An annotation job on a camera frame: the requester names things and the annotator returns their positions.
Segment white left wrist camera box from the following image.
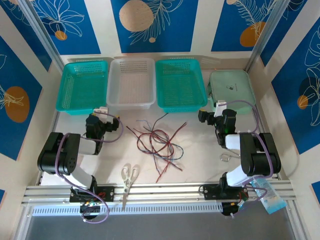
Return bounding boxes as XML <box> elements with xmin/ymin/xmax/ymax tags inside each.
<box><xmin>93</xmin><ymin>106</ymin><xmax>110</xmax><ymax>119</ymax></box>

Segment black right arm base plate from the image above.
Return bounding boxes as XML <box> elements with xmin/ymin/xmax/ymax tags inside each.
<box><xmin>199</xmin><ymin>183</ymin><xmax>250</xmax><ymax>201</ymax></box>

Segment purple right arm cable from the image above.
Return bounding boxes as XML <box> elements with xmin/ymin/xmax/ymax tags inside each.
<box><xmin>223</xmin><ymin>99</ymin><xmax>275</xmax><ymax>217</ymax></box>

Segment aluminium frame post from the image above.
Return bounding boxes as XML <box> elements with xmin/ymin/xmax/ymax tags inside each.
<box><xmin>18</xmin><ymin>0</ymin><xmax>65</xmax><ymax>72</ymax></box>
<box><xmin>246</xmin><ymin>0</ymin><xmax>291</xmax><ymax>72</ymax></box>

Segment teal plastic basket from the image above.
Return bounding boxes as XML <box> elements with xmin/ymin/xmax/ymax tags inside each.
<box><xmin>55</xmin><ymin>61</ymin><xmax>110</xmax><ymax>116</ymax></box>
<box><xmin>154</xmin><ymin>59</ymin><xmax>208</xmax><ymax>114</ymax></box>

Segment blue wire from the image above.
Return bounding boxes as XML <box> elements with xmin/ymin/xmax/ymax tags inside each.
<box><xmin>136</xmin><ymin>119</ymin><xmax>185</xmax><ymax>176</ymax></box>

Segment blue plastic packet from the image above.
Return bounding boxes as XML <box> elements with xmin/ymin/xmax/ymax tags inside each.
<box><xmin>243</xmin><ymin>178</ymin><xmax>287</xmax><ymax>215</ymax></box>

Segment white handled scissors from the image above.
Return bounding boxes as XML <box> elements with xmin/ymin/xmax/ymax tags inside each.
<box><xmin>121</xmin><ymin>162</ymin><xmax>140</xmax><ymax>210</ymax></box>

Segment clear white plastic basket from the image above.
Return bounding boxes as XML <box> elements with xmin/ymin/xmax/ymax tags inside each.
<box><xmin>106</xmin><ymin>57</ymin><xmax>156</xmax><ymax>111</ymax></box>

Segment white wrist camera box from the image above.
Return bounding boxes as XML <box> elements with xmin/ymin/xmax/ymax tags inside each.
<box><xmin>213</xmin><ymin>99</ymin><xmax>227</xmax><ymax>118</ymax></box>
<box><xmin>93</xmin><ymin>106</ymin><xmax>110</xmax><ymax>119</ymax></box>

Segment slotted grey cable duct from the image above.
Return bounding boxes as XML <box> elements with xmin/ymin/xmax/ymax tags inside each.
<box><xmin>31</xmin><ymin>202</ymin><xmax>224</xmax><ymax>217</ymax></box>

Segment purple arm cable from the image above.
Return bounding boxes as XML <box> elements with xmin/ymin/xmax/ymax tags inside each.
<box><xmin>56</xmin><ymin>112</ymin><xmax>125</xmax><ymax>223</ymax></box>
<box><xmin>223</xmin><ymin>99</ymin><xmax>275</xmax><ymax>217</ymax></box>

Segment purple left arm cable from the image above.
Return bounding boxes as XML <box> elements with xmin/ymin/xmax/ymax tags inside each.
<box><xmin>56</xmin><ymin>112</ymin><xmax>125</xmax><ymax>223</ymax></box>

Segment aluminium profile rail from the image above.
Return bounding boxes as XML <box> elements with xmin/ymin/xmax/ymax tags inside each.
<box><xmin>21</xmin><ymin>183</ymin><xmax>297</xmax><ymax>206</ymax></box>

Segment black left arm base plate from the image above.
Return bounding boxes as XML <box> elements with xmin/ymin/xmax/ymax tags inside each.
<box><xmin>69</xmin><ymin>184</ymin><xmax>116</xmax><ymax>203</ymax></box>

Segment metal wire tongs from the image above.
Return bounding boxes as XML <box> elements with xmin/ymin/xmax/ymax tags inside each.
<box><xmin>219</xmin><ymin>149</ymin><xmax>242</xmax><ymax>163</ymax></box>

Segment red and black twisted wire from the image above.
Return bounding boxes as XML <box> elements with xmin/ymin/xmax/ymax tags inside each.
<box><xmin>149</xmin><ymin>121</ymin><xmax>188</xmax><ymax>161</ymax></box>
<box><xmin>149</xmin><ymin>134</ymin><xmax>183</xmax><ymax>172</ymax></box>
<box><xmin>136</xmin><ymin>129</ymin><xmax>176</xmax><ymax>183</ymax></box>

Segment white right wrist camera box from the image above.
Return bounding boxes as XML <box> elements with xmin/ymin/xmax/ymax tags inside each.
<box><xmin>213</xmin><ymin>99</ymin><xmax>227</xmax><ymax>118</ymax></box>

